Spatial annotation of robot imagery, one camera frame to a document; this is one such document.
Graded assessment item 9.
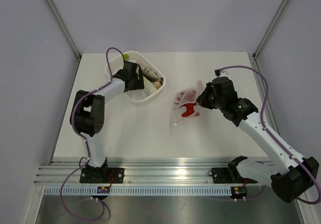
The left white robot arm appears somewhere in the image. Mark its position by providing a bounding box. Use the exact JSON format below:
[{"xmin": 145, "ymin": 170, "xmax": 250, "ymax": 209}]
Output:
[{"xmin": 70, "ymin": 60, "xmax": 144, "ymax": 183}]

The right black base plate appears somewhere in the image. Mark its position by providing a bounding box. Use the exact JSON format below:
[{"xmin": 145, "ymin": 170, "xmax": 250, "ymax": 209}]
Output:
[{"xmin": 207, "ymin": 167, "xmax": 258, "ymax": 184}]

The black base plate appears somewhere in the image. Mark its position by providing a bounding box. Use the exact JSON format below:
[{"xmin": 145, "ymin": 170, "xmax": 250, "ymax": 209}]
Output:
[
  {"xmin": 79, "ymin": 166, "xmax": 125, "ymax": 184},
  {"xmin": 207, "ymin": 167, "xmax": 258, "ymax": 184}
]

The green toy leek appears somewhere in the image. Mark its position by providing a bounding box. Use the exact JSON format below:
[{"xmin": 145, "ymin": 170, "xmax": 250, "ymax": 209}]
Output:
[{"xmin": 123, "ymin": 54, "xmax": 140, "ymax": 74}]

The white slotted cable duct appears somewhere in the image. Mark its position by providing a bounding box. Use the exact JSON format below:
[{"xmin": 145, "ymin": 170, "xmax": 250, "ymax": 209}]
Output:
[{"xmin": 44, "ymin": 186, "xmax": 231, "ymax": 196}]

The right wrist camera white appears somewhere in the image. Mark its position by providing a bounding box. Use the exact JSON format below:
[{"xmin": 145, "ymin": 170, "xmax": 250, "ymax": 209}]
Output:
[{"xmin": 215, "ymin": 69, "xmax": 230, "ymax": 79}]

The small circuit board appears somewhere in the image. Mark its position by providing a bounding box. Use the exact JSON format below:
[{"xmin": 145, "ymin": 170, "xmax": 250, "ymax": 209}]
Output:
[
  {"xmin": 231, "ymin": 186, "xmax": 248, "ymax": 199},
  {"xmin": 97, "ymin": 186, "xmax": 110, "ymax": 194}
]

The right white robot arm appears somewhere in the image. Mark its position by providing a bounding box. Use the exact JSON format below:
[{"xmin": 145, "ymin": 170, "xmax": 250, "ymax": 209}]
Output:
[{"xmin": 197, "ymin": 76, "xmax": 320, "ymax": 203}]

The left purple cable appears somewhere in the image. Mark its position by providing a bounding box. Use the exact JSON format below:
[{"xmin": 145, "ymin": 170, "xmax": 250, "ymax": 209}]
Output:
[{"xmin": 59, "ymin": 47, "xmax": 126, "ymax": 221}]

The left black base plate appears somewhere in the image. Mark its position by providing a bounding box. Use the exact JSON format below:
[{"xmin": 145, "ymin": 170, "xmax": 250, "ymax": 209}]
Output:
[{"xmin": 79, "ymin": 166, "xmax": 125, "ymax": 184}]

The clear zip top bag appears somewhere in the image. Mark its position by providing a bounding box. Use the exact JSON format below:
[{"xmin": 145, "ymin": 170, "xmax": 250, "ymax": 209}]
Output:
[{"xmin": 173, "ymin": 80, "xmax": 205, "ymax": 126}]

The right small circuit board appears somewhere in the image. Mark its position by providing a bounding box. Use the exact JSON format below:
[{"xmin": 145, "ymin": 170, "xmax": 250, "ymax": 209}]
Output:
[{"xmin": 231, "ymin": 186, "xmax": 248, "ymax": 199}]

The grey toy fish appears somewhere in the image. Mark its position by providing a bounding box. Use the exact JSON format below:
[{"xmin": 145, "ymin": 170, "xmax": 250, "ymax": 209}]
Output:
[{"xmin": 142, "ymin": 66, "xmax": 164, "ymax": 84}]

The aluminium frame post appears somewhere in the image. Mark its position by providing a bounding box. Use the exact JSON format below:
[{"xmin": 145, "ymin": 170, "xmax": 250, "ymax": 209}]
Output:
[
  {"xmin": 45, "ymin": 0, "xmax": 82, "ymax": 62},
  {"xmin": 253, "ymin": 0, "xmax": 291, "ymax": 61}
]

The left small circuit board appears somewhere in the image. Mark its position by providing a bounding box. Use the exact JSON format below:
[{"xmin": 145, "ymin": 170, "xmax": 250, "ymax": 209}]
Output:
[{"xmin": 97, "ymin": 186, "xmax": 110, "ymax": 194}]

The white plastic basket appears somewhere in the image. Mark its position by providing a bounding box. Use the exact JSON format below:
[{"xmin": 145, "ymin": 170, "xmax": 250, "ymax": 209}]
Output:
[{"xmin": 99, "ymin": 48, "xmax": 166, "ymax": 105}]

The left aluminium frame post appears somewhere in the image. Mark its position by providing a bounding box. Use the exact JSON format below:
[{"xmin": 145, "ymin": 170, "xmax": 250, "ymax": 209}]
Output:
[{"xmin": 45, "ymin": 0, "xmax": 82, "ymax": 62}]

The red toy lobster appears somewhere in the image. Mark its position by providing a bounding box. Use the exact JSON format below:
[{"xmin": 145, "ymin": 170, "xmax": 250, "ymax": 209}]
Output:
[{"xmin": 179, "ymin": 102, "xmax": 199, "ymax": 118}]

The right aluminium frame post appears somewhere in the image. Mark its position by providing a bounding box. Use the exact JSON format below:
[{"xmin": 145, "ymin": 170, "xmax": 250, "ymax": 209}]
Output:
[{"xmin": 253, "ymin": 0, "xmax": 291, "ymax": 61}]

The aluminium mounting rail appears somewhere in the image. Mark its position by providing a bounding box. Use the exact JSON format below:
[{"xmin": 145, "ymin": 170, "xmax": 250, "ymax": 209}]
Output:
[{"xmin": 34, "ymin": 156, "xmax": 279, "ymax": 186}]

